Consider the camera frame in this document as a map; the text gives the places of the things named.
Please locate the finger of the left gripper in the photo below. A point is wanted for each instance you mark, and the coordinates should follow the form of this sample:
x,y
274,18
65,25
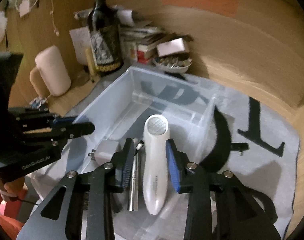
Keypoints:
x,y
71,131
64,120

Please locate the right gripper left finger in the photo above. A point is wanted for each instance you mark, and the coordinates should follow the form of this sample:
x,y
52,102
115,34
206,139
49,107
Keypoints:
x,y
60,214

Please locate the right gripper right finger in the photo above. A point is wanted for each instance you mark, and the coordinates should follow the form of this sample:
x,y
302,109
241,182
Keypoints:
x,y
218,205

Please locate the white plug charger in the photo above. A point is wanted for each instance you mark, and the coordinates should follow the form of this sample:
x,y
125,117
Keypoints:
x,y
104,151

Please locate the clear plastic storage box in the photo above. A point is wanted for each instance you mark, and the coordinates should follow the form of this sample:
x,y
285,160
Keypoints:
x,y
119,110

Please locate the silver metal tube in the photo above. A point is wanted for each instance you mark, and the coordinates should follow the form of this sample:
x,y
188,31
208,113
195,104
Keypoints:
x,y
135,177

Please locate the white handheld massager device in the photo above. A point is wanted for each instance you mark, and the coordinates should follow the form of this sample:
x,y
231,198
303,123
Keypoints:
x,y
155,176

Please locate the pink cylindrical mug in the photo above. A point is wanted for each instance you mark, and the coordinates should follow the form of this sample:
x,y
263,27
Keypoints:
x,y
50,76

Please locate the yellow tube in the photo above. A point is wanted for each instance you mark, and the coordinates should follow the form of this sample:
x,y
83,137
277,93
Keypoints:
x,y
90,62

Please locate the handwritten paper note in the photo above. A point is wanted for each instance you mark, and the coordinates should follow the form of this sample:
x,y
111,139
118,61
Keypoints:
x,y
81,41

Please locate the dark wine bottle elephant label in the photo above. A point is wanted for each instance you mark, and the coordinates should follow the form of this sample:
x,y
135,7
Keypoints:
x,y
103,25

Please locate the stack of books and papers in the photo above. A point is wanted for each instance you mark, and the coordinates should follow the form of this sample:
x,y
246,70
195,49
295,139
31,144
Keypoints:
x,y
140,40

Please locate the white bowl of stones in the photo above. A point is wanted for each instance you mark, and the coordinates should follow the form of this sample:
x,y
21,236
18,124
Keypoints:
x,y
173,64

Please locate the white card box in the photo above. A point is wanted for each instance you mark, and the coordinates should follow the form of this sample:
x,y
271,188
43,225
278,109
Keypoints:
x,y
176,46

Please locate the orange sticky note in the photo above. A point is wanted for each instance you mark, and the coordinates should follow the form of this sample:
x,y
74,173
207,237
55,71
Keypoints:
x,y
223,7

